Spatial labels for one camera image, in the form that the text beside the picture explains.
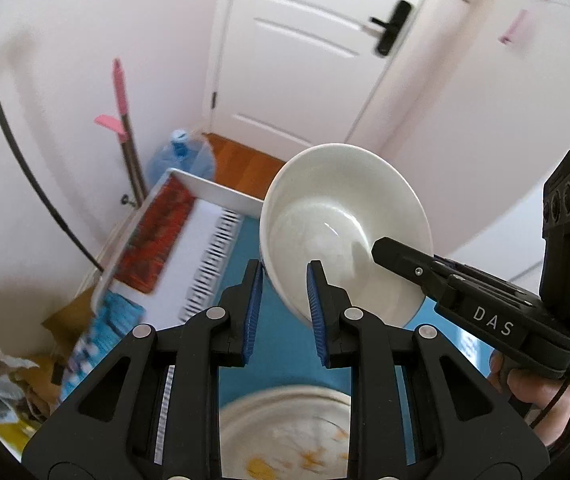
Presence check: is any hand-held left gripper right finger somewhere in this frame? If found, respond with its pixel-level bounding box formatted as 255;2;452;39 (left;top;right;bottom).
306;260;550;480

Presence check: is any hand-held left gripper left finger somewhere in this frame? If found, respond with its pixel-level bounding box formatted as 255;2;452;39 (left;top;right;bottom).
21;259;265;480

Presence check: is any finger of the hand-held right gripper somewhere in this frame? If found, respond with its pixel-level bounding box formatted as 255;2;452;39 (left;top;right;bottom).
371;236;460;306

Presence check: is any plain off-white bowl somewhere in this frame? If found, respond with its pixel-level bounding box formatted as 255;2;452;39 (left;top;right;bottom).
259;143;434;330

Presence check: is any person's right hand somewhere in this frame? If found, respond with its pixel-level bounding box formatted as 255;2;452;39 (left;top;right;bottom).
487;350;570;431

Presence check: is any patterned blue tablecloth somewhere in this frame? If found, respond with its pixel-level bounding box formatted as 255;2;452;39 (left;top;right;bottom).
60;180;490;411

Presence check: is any small plate with cartoon print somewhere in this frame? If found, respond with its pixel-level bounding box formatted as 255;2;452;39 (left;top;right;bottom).
219;386;353;480

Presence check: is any blue water jug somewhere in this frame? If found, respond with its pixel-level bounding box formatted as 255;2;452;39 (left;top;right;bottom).
147;129;216;191

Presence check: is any brown cardboard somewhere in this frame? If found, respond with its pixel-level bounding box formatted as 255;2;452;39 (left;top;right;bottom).
40;287;103;411

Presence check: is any white door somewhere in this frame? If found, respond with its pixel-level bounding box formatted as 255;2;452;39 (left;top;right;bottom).
210;0;446;161

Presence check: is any pink mop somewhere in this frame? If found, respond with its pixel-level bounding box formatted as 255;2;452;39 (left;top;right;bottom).
94;58;148;208

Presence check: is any yellow cloth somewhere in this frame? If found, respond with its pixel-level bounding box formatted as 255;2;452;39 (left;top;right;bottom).
0;417;41;448

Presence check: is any black door handle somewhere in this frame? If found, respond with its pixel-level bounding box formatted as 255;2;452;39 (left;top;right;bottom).
370;0;413;56

